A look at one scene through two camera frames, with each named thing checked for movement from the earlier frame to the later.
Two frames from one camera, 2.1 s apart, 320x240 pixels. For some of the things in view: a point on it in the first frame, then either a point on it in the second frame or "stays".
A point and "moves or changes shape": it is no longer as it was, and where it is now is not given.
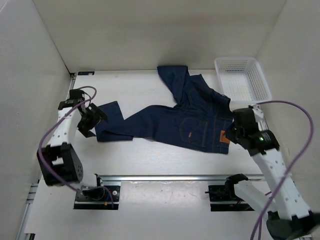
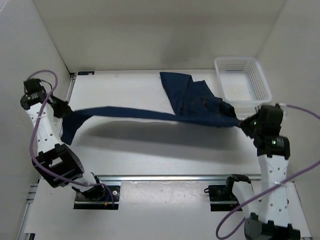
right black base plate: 223,198 stays
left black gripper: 85,129 → 64,109
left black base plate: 100,197 stays
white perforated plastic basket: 242,80 stays
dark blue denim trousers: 199,120 moves or changes shape
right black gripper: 229,133 → 244,123
